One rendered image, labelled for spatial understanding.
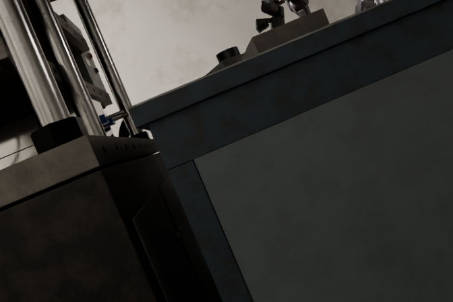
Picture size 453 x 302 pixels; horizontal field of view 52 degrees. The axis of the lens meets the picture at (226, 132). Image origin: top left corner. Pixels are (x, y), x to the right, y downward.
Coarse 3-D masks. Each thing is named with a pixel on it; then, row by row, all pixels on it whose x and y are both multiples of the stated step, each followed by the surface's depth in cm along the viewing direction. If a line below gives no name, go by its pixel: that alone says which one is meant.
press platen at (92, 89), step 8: (0, 40) 89; (0, 48) 89; (0, 56) 89; (0, 64) 91; (8, 64) 93; (56, 72) 122; (56, 80) 121; (64, 88) 134; (88, 88) 158; (96, 88) 174; (96, 96) 168; (104, 96) 185; (104, 104) 193
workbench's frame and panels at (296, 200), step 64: (448, 0) 86; (256, 64) 82; (320, 64) 85; (384, 64) 85; (448, 64) 86; (192, 128) 83; (256, 128) 84; (320, 128) 85; (384, 128) 85; (448, 128) 86; (192, 192) 83; (256, 192) 84; (320, 192) 84; (384, 192) 85; (448, 192) 86; (256, 256) 83; (320, 256) 84; (384, 256) 85; (448, 256) 86
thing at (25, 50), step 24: (0, 0) 83; (0, 24) 84; (24, 24) 85; (96, 24) 201; (24, 48) 84; (96, 48) 199; (24, 72) 83; (48, 72) 85; (48, 96) 84; (120, 96) 199; (48, 120) 83; (72, 120) 84; (48, 144) 82
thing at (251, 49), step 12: (312, 12) 101; (324, 12) 101; (288, 24) 100; (300, 24) 100; (312, 24) 101; (324, 24) 101; (264, 36) 100; (276, 36) 100; (288, 36) 100; (252, 48) 104; (264, 48) 100
